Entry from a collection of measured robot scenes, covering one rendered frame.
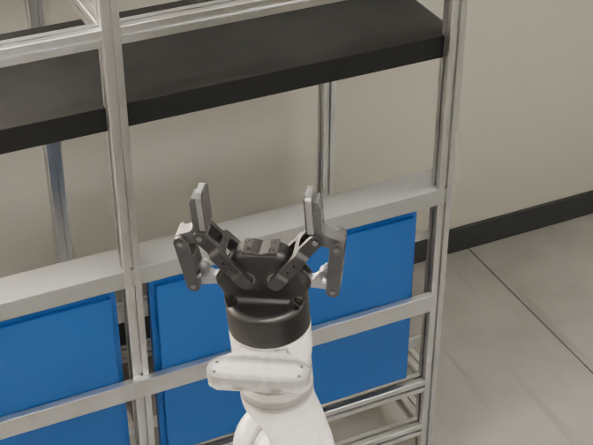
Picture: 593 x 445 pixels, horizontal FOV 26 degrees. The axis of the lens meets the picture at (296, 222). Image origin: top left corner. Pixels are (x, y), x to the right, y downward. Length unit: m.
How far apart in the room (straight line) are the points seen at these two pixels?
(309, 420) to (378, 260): 2.07
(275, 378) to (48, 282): 1.88
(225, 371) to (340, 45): 1.93
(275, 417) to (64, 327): 1.84
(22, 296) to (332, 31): 0.94
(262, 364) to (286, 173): 3.01
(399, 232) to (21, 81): 1.02
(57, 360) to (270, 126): 1.27
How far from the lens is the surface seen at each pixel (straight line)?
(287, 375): 1.12
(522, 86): 4.46
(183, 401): 3.27
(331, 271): 1.10
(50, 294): 2.94
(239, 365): 1.13
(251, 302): 1.14
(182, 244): 1.11
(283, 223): 3.10
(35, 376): 3.07
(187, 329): 3.14
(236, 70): 2.89
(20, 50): 2.63
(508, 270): 4.59
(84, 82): 2.87
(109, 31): 2.67
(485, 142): 4.48
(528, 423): 3.99
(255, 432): 1.27
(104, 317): 3.03
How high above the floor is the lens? 2.67
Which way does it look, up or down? 34 degrees down
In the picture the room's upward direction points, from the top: straight up
